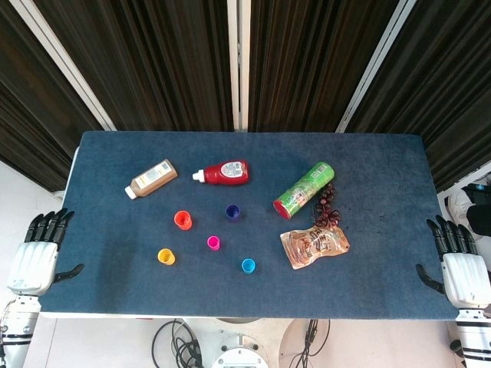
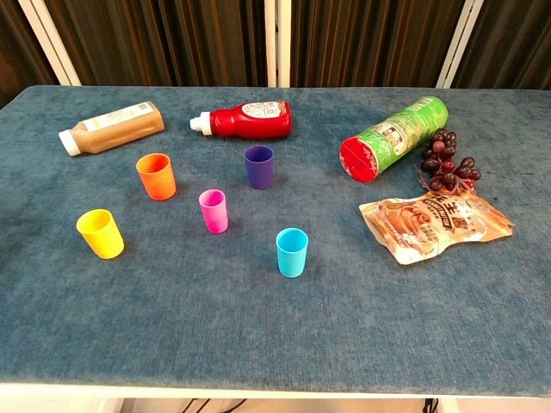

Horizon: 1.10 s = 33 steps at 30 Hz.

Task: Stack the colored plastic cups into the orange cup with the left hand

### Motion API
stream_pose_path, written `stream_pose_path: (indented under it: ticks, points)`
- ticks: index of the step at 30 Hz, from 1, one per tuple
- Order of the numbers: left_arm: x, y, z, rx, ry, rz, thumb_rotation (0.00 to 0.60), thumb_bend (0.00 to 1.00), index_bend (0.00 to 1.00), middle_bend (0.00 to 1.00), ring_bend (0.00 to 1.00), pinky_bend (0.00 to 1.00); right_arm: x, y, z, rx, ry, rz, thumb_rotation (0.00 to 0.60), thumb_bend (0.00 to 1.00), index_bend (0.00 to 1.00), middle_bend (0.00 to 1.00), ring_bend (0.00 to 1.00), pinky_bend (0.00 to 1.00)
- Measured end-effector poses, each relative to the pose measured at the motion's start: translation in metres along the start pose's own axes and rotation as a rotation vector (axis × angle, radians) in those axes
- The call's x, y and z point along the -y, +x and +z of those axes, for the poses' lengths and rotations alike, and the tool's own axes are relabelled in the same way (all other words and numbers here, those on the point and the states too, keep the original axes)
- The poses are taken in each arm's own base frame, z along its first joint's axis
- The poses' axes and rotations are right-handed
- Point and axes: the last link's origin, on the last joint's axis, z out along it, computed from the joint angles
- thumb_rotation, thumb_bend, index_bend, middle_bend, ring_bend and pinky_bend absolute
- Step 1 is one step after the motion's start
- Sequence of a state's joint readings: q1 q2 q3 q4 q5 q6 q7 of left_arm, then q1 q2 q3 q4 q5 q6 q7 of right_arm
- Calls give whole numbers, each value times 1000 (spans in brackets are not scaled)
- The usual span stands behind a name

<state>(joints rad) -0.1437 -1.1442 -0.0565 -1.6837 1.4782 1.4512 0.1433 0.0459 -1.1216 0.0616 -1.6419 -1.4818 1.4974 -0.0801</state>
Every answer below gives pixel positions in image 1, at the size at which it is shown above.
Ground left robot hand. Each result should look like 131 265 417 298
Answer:
6 208 84 296

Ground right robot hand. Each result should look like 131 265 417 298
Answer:
416 214 491 308

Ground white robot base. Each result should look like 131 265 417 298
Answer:
210 330 269 368

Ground black equipment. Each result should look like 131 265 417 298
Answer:
462 182 491 235

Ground brown juice bottle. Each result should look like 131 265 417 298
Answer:
124 159 179 200

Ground dark red grape bunch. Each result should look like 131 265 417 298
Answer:
314 182 341 228

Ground orange peanut snack pouch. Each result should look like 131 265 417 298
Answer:
279 225 351 271

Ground orange plastic cup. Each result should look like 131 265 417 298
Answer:
173 209 193 231

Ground green chips can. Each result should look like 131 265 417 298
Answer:
272 161 335 220

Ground red ketchup bottle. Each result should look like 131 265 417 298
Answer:
192 159 250 186

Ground blue table cloth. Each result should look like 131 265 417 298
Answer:
39 131 460 321

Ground black cable bundle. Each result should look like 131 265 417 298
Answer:
152 320 204 368
290 318 331 368

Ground round beige base plate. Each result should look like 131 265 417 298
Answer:
279 318 331 368

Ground white screen frame post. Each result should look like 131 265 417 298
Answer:
226 0 251 132
9 0 117 132
335 0 418 133

